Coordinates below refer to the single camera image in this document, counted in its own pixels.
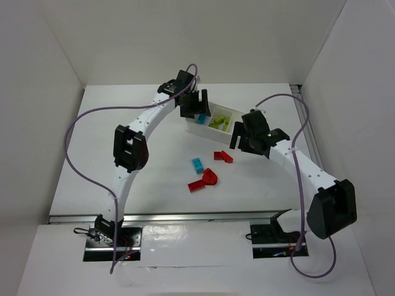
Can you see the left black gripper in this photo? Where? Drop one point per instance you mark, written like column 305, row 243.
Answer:
column 194, row 105

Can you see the red flat long lego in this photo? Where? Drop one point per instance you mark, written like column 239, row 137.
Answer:
column 196, row 186

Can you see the cyan long lego upturned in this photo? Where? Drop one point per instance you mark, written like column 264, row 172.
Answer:
column 202, row 119

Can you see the aluminium rail right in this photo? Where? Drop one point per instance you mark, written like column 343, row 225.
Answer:
column 311, row 145

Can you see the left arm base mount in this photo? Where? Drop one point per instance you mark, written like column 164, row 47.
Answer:
column 99, row 248

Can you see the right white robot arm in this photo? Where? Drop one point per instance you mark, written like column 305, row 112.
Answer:
column 329, row 204

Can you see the small red square lego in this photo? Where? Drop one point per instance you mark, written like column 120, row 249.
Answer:
column 218, row 155

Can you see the aluminium rail front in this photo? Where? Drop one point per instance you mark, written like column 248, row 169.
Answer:
column 170, row 217

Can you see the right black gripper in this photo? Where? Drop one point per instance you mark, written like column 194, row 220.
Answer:
column 242, row 137

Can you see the cyan curved lego brick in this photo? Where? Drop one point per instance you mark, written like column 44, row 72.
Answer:
column 197, row 165

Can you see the aluminium rail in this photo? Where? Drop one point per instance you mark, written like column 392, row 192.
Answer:
column 170, row 217
column 311, row 145

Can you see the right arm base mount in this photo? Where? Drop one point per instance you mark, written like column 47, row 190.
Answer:
column 270, row 240

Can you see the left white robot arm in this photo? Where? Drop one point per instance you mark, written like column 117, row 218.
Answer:
column 130, row 148

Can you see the red arch lego brick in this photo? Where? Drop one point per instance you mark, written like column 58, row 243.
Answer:
column 209, row 177

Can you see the white three-compartment tray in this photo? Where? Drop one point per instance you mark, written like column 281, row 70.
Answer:
column 215, row 134

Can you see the green long lego brick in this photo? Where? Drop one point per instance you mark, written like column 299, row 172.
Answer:
column 215, row 125

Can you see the red sloped lego brick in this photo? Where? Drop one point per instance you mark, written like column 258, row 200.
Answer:
column 226, row 157

